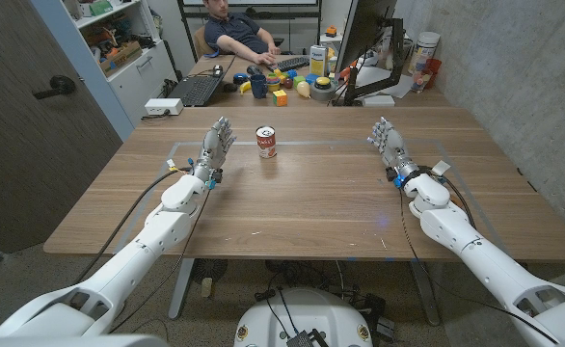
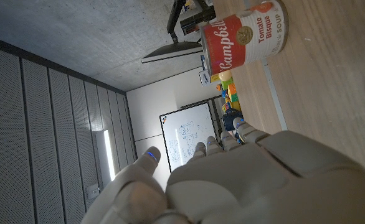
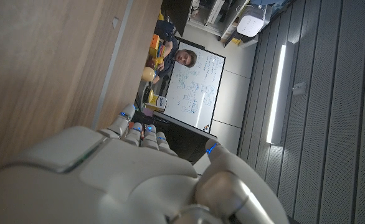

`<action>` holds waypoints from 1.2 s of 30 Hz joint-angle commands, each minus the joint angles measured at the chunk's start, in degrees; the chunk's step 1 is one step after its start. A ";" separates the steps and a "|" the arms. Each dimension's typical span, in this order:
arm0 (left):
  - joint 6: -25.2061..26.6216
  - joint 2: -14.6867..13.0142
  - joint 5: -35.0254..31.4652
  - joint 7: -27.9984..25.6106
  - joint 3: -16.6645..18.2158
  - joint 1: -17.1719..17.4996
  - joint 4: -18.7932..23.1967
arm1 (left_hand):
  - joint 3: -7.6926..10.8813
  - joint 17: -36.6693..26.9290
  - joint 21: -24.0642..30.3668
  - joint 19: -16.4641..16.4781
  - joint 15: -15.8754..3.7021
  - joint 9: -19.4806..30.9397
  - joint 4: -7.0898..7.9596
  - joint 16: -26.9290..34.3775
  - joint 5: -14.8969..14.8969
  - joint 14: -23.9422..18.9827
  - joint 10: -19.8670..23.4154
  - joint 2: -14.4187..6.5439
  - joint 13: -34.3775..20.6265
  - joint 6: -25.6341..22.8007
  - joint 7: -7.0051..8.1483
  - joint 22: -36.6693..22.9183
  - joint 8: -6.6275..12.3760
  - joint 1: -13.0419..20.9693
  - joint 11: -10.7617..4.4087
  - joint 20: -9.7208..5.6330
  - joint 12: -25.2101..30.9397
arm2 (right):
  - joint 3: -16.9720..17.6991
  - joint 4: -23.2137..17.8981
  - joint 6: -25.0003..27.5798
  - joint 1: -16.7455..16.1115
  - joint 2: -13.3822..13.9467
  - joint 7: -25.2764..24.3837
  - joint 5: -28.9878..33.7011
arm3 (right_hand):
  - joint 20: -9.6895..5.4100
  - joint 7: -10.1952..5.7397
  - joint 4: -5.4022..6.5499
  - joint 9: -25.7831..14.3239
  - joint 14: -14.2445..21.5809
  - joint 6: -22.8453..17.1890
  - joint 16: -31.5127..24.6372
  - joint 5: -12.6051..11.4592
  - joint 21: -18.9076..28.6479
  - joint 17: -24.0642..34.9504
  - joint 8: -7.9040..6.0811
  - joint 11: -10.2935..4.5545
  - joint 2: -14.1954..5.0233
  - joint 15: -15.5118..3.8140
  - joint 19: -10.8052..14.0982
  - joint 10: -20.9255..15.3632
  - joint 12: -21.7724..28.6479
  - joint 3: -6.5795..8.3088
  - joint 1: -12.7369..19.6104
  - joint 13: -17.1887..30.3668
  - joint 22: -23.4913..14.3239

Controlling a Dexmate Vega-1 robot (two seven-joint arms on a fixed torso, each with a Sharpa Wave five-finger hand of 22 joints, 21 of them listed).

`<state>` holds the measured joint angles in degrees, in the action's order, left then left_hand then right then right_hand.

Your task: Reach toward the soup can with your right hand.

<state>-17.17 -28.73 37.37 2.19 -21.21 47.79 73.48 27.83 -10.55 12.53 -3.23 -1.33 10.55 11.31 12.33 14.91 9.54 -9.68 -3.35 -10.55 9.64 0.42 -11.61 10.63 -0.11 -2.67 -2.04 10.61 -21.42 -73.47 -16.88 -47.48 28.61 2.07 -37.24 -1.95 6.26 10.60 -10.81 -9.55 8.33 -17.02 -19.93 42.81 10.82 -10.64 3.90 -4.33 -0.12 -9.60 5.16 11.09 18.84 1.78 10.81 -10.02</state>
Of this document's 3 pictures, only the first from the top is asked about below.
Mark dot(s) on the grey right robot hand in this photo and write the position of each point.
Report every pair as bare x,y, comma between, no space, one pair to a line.
391,144

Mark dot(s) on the white round canister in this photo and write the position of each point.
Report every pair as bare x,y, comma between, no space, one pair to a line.
423,50

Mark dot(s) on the white shelf cabinet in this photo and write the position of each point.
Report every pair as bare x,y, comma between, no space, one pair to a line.
140,79

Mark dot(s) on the cardboard box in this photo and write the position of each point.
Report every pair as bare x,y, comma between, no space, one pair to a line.
121,58

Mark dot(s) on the colourful stacking cups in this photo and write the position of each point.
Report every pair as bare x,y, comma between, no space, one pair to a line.
274,81

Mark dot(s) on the white paper sheet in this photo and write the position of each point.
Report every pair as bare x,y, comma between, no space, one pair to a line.
376,77

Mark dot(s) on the yellow toy banana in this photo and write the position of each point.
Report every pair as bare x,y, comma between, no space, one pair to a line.
245,87

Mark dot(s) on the grey table leg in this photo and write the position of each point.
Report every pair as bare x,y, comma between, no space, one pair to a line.
181,289
426,294

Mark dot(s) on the small orange toy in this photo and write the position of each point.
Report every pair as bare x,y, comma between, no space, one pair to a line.
330,32

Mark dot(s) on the clear glass cup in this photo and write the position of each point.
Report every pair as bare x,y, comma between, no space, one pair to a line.
418,82

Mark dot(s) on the yellow toy pear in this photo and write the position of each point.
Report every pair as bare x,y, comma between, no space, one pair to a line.
304,89

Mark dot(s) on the colourful puzzle cube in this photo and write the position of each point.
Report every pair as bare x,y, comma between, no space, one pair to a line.
280,98

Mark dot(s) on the red and white soup can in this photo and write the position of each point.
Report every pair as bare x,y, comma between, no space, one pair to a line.
266,142

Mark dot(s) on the grey tape roll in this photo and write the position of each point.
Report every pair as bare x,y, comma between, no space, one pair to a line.
322,91

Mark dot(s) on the dark computer mouse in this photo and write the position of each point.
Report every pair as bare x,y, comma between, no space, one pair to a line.
254,70

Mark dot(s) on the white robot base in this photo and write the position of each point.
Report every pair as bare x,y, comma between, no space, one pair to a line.
306,313

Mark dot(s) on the dark wooden door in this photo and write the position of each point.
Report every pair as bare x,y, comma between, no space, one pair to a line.
27,144

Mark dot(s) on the flat white box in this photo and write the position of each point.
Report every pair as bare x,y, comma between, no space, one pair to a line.
378,100

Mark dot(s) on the small black box on base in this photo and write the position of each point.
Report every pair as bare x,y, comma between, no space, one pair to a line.
304,339

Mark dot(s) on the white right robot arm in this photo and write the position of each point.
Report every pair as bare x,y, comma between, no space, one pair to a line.
485,260

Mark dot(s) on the black laptop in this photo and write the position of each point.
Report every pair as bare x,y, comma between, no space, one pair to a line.
196,89

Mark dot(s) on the black computer monitor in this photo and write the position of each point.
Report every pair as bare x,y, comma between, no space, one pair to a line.
364,24

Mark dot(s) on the black floor fan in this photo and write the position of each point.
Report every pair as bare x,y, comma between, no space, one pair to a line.
210,270

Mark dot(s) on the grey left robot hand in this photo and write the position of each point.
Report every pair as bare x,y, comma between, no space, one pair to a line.
213,147

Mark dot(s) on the dark blue mug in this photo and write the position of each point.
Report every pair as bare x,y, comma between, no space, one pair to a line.
259,87

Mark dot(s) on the red plastic cup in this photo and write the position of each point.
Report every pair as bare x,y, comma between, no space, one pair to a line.
434,67

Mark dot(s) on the person in dark polo shirt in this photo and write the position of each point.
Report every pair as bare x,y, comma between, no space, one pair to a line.
236,31

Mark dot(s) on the white power box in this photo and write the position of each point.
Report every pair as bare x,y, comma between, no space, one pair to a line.
163,106

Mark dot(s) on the tan office chair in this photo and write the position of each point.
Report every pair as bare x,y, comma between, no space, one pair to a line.
200,44

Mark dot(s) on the black keyboard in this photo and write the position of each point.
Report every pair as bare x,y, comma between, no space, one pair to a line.
293,63

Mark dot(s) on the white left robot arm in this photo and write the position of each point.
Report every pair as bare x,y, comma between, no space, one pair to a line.
133,255

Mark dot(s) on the white carton box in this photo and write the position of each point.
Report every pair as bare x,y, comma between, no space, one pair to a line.
318,60

